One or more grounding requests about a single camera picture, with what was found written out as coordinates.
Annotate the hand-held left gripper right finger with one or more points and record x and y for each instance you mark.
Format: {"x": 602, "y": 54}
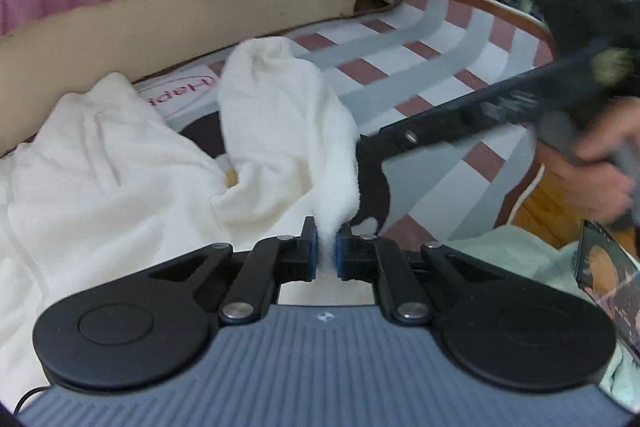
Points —
{"x": 341, "y": 252}

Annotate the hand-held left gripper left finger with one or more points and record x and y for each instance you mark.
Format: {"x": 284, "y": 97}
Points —
{"x": 312, "y": 247}

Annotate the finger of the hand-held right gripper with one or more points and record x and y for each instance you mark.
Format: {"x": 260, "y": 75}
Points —
{"x": 475, "y": 112}

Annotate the cream fleece jacket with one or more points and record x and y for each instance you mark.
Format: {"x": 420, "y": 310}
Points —
{"x": 280, "y": 117}

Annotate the person's right hand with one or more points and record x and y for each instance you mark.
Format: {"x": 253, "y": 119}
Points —
{"x": 595, "y": 187}

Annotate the striped cartoon floor mat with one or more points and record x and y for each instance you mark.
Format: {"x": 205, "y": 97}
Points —
{"x": 440, "y": 37}

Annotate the pale green cloth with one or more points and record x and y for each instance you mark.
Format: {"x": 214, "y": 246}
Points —
{"x": 525, "y": 252}

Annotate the dark printed book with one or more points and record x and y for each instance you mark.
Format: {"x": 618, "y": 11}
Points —
{"x": 605, "y": 267}

